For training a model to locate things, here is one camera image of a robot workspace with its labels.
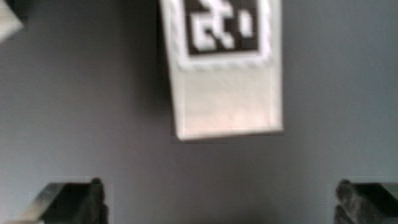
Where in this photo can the white table leg centre right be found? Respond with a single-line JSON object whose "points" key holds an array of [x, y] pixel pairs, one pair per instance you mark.
{"points": [[12, 24]]}

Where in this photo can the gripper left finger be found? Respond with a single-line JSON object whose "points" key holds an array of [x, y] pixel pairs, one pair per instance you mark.
{"points": [[69, 204]]}

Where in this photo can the white table leg with tag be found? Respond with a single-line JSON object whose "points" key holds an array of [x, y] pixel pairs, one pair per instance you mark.
{"points": [[225, 51]]}

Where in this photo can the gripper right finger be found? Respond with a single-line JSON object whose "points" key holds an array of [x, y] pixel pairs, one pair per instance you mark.
{"points": [[367, 203]]}

